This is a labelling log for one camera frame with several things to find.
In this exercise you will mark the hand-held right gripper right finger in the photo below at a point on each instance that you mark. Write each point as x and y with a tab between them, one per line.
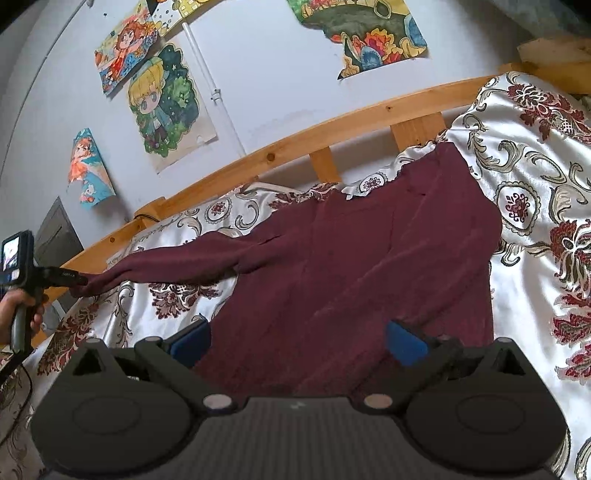
405	344

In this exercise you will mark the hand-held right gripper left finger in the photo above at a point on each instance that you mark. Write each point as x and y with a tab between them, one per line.
191	342

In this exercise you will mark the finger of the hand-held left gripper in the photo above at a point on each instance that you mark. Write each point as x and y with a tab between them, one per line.
69	278

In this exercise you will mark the maroon sweater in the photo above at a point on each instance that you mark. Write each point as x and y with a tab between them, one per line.
351	258

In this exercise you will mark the person's left hand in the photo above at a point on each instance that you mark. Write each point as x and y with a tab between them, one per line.
25	304

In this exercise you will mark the white floral bedspread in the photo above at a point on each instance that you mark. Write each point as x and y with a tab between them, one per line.
531	194

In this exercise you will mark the light wooden board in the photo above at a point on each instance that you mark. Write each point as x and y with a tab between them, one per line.
556	60

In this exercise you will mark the pale blue bag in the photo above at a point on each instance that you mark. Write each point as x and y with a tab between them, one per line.
549	18

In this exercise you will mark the grey wall box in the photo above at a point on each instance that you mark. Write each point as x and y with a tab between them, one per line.
57	235

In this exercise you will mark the small curled wall poster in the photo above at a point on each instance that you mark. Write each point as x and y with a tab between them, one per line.
87	168

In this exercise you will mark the blond figure wall poster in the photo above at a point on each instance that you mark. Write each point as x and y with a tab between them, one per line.
168	106

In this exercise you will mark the wooden bed frame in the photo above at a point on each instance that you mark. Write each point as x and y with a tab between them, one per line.
286	145

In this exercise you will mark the orange-haired figure wall poster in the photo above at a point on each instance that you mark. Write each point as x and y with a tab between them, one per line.
124	48

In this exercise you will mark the white wall pipe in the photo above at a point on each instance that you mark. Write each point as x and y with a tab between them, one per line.
214	90

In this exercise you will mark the yellow castle wall poster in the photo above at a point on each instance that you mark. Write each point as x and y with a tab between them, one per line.
178	14

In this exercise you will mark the torn floral wall poster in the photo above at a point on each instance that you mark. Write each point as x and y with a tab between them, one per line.
374	34

